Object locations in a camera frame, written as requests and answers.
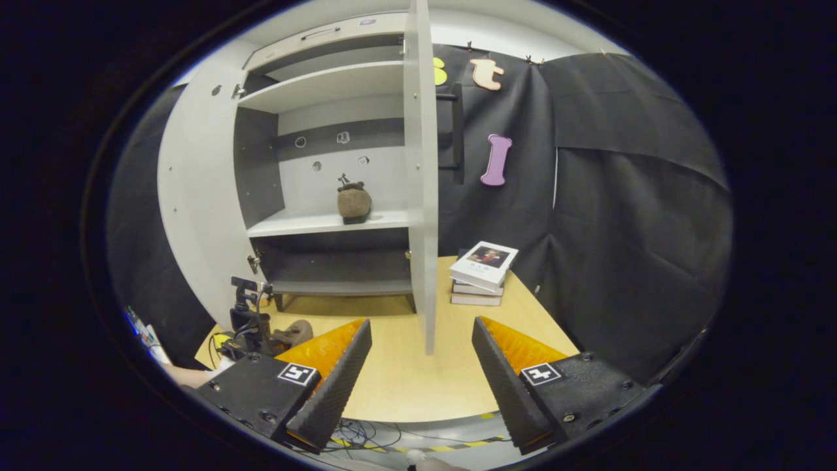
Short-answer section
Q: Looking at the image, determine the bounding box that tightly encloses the white rounded object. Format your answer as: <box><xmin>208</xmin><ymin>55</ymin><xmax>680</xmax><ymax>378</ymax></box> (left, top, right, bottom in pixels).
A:
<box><xmin>407</xmin><ymin>449</ymin><xmax>468</xmax><ymax>471</ymax></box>

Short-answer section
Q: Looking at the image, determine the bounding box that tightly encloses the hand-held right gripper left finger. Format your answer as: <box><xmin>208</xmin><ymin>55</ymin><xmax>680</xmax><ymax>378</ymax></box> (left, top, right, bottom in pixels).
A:
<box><xmin>195</xmin><ymin>318</ymin><xmax>373</xmax><ymax>454</ymax></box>

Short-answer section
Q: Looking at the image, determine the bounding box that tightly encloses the black backdrop cloth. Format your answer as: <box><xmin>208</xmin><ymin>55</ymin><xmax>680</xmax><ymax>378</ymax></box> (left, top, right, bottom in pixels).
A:
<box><xmin>108</xmin><ymin>43</ymin><xmax>733</xmax><ymax>387</ymax></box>

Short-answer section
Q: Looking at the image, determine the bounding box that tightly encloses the printed white paper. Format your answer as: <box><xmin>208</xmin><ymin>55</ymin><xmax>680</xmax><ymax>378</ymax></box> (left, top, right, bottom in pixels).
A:
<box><xmin>126</xmin><ymin>306</ymin><xmax>172</xmax><ymax>365</ymax></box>

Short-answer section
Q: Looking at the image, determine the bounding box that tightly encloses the white grey shoe cabinet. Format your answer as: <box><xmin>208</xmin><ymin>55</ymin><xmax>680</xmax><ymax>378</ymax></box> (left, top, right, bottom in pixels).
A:
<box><xmin>232</xmin><ymin>10</ymin><xmax>419</xmax><ymax>315</ymax></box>

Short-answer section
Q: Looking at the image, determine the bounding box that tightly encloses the white cabinet door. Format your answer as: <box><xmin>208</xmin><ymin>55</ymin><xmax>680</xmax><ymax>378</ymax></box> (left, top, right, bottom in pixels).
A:
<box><xmin>157</xmin><ymin>39</ymin><xmax>262</xmax><ymax>331</ymax></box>
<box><xmin>402</xmin><ymin>0</ymin><xmax>466</xmax><ymax>356</ymax></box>

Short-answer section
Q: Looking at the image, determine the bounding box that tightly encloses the yellow black hazard tape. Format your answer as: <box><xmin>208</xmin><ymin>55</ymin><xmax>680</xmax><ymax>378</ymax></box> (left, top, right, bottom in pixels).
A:
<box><xmin>330</xmin><ymin>432</ymin><xmax>507</xmax><ymax>454</ymax></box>

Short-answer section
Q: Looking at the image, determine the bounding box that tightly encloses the brown fuzzy shoe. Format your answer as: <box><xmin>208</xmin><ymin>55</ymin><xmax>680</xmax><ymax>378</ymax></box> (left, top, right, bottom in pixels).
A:
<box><xmin>337</xmin><ymin>173</ymin><xmax>373</xmax><ymax>225</ymax></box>
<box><xmin>268</xmin><ymin>319</ymin><xmax>315</xmax><ymax>349</ymax></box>

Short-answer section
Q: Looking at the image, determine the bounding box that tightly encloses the thin grey book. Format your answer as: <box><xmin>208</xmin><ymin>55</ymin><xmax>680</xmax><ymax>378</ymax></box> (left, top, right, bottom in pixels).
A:
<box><xmin>450</xmin><ymin>292</ymin><xmax>503</xmax><ymax>307</ymax></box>
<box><xmin>451</xmin><ymin>280</ymin><xmax>505</xmax><ymax>297</ymax></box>

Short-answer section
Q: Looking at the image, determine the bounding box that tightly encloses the grey cabinet drawer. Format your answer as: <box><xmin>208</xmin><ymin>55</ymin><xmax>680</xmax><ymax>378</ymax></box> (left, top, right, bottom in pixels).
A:
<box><xmin>243</xmin><ymin>12</ymin><xmax>409</xmax><ymax>71</ymax></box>

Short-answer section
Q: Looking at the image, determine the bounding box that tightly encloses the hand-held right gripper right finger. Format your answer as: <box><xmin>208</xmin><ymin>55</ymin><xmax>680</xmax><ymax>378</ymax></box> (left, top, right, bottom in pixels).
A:
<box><xmin>471</xmin><ymin>316</ymin><xmax>648</xmax><ymax>456</ymax></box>

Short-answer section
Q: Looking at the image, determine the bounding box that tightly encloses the white portrait cover book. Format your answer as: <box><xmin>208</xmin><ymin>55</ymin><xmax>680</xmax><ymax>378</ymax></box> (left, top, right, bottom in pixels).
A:
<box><xmin>449</xmin><ymin>241</ymin><xmax>519</xmax><ymax>293</ymax></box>

